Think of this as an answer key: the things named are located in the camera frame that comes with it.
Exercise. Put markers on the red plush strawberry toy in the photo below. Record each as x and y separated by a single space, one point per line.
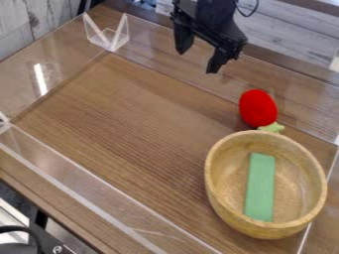
259 111

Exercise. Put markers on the black table leg bracket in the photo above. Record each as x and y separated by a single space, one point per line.
51 244

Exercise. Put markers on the green rectangular block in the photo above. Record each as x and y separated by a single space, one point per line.
260 186

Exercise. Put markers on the oval wooden bowl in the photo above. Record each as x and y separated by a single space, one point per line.
300 188

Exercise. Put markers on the clear acrylic corner bracket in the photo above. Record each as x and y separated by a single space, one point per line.
108 39

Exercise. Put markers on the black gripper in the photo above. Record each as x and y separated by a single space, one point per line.
208 19

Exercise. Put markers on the clear acrylic tray wall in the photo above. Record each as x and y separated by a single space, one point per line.
106 133

